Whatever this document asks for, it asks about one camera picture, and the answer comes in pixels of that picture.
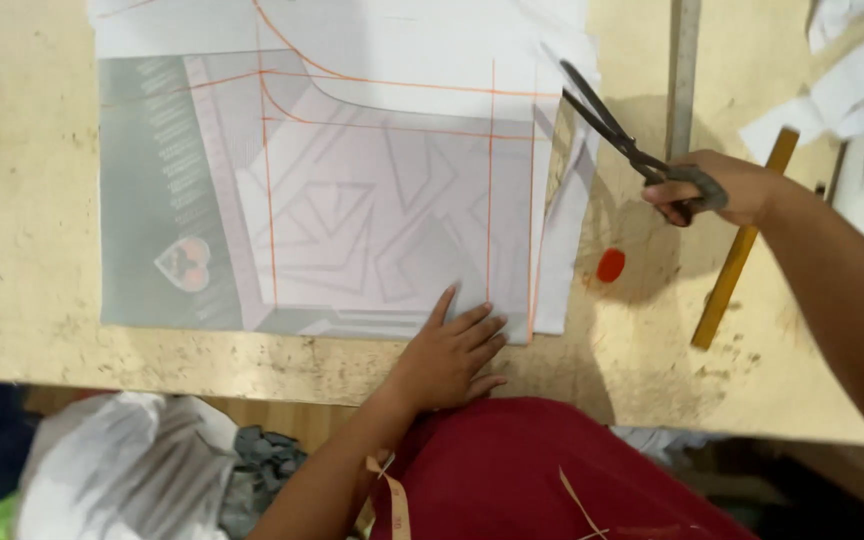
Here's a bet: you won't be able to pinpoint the person's right hand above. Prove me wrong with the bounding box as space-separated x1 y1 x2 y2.
641 149 780 228

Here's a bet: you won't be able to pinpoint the person's left hand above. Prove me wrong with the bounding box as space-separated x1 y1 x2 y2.
385 283 510 416

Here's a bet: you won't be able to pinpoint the black metal tailor scissors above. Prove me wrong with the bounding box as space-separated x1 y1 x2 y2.
559 60 731 228

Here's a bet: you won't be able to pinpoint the white fabric with orange lines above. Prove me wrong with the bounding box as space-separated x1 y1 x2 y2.
87 0 603 347

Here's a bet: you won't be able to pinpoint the orange tailor chalk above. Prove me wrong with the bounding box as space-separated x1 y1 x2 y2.
595 247 627 285

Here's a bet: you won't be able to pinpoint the yellow wooden ruler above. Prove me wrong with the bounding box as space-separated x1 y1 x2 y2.
690 127 801 351

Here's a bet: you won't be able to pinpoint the grey metal ruler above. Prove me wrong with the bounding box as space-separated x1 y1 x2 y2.
664 0 703 163

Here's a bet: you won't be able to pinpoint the large white fabric scrap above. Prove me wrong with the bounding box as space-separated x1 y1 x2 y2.
738 28 864 165

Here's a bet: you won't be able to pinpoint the white cloth under table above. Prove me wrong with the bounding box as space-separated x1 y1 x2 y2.
610 425 727 460

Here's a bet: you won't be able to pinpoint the small white fabric scrap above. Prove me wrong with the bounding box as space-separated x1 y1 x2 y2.
807 0 864 55

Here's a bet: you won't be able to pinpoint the red garment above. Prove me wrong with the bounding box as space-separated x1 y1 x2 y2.
368 397 762 540

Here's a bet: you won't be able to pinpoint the beige measuring tape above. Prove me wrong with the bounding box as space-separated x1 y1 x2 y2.
353 450 613 540

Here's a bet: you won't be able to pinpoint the pile of grey fabric scraps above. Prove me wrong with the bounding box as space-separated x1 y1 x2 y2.
218 425 310 540

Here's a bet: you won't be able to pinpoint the grey printed paper sheet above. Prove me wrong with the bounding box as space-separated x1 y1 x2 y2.
98 51 540 345

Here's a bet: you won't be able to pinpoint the white plastic bag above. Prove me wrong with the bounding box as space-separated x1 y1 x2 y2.
12 391 243 540

